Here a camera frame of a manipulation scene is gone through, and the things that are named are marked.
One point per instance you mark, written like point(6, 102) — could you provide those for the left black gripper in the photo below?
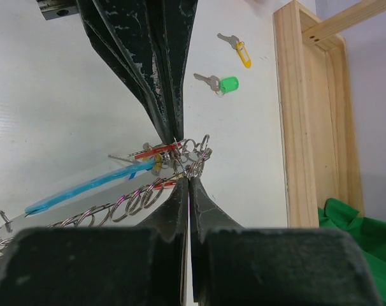
point(120, 34)

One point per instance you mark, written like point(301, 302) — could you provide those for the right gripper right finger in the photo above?
point(233, 265)

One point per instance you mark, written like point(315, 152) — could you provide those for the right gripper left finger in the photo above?
point(140, 265)

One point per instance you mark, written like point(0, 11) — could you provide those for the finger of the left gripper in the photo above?
point(171, 24)

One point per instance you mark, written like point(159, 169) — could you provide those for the metal keyring band blue handle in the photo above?
point(110, 198)

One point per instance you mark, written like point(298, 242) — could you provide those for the red tag key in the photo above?
point(157, 150)

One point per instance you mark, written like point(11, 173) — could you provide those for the yellow tag key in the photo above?
point(239, 47)

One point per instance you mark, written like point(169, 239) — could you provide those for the green tag key left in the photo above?
point(219, 86)

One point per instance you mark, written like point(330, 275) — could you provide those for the green shirt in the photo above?
point(369, 234)

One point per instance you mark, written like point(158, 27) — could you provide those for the wooden rack frame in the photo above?
point(320, 146)

